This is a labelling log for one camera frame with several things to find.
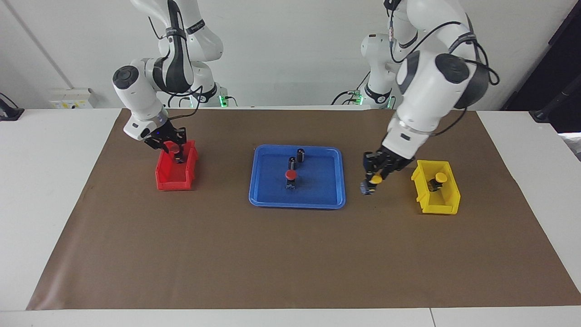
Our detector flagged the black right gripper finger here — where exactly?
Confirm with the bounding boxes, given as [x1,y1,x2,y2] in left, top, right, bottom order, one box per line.
[174,127,187,163]
[145,138,172,154]

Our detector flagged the yellow push button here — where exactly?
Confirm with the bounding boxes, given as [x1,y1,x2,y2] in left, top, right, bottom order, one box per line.
[429,172,448,192]
[361,175,383,196]

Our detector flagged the blue plastic tray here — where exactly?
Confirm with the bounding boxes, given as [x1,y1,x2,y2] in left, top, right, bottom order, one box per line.
[248,144,346,209]

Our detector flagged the red plastic bin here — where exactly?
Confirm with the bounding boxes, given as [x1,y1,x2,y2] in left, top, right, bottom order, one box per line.
[155,139,199,191]

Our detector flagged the yellow plastic bin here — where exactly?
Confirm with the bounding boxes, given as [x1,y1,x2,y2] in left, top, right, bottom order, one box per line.
[411,159,461,215]

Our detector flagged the brown paper table mat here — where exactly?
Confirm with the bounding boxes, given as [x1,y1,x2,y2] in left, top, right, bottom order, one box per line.
[26,108,581,311]

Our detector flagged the black device on table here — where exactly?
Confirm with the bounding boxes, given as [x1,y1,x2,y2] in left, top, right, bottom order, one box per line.
[0,93,25,121]

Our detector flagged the black stand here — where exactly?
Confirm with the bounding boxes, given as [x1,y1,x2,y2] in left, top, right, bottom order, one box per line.
[530,75,581,124]

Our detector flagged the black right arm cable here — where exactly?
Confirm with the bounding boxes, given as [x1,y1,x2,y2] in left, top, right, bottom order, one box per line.
[148,0,205,109]

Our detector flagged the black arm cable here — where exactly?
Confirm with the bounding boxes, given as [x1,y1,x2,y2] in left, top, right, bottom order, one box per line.
[384,0,501,137]
[148,0,205,109]

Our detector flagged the black base cable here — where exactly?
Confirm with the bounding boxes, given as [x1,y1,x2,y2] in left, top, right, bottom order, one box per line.
[331,73,370,106]
[168,86,237,109]

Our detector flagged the white wall socket strip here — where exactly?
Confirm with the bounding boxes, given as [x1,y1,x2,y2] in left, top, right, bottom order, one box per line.
[49,88,98,109]

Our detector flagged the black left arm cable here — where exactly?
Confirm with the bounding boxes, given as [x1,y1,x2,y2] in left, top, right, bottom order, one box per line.
[384,0,501,137]

